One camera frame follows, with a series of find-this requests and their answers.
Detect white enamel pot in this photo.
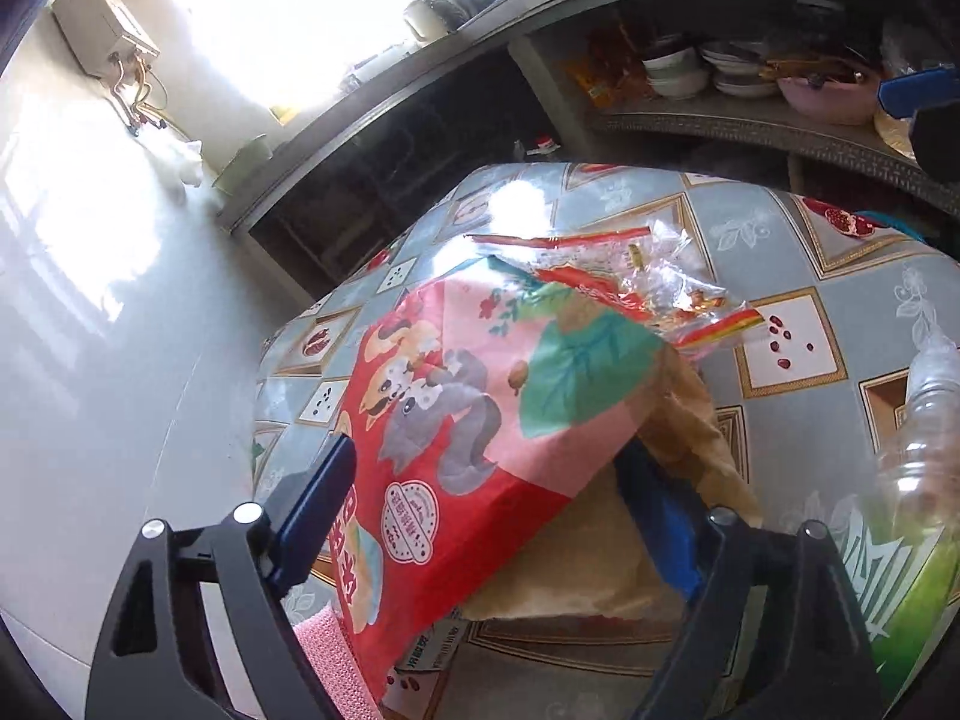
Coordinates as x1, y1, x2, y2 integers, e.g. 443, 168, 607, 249
403, 0, 451, 42

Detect stack of white bowls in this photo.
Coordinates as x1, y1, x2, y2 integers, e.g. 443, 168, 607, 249
641, 45, 710, 100
701, 41, 781, 98

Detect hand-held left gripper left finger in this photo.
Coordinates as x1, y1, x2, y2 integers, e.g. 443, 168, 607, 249
84, 433, 358, 720

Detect clear green-label plastic bottle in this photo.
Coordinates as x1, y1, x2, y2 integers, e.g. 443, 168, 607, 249
832, 330, 960, 698

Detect small white cardboard box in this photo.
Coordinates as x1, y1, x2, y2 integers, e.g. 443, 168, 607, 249
379, 607, 470, 713

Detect water heater pipes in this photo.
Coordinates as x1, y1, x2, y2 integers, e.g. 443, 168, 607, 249
109, 60, 170, 137

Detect fruit-print tablecloth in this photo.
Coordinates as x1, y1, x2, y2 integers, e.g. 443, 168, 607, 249
251, 161, 960, 720

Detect clear red-printed plastic wrapper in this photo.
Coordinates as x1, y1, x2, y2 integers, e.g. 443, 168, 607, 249
465, 221, 766, 361

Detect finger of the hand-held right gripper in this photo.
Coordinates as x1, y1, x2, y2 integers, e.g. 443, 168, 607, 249
877, 66, 960, 181

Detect red printed paper bag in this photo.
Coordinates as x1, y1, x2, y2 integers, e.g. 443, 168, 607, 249
328, 259, 764, 700

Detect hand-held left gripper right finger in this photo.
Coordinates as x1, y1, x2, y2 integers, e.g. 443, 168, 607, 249
615, 444, 883, 720

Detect pink plastic basin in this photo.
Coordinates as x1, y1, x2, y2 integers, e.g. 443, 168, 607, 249
776, 64, 886, 125

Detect orange food packet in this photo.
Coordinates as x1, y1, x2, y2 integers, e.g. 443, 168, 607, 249
566, 52, 623, 110

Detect pink sponge cloth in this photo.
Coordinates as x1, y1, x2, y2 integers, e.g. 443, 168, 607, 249
289, 611, 376, 720

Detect grey kitchen counter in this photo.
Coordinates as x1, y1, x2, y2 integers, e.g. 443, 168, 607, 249
217, 0, 960, 235

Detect white wall water heater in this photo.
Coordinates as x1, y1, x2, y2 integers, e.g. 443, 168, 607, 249
49, 0, 162, 80

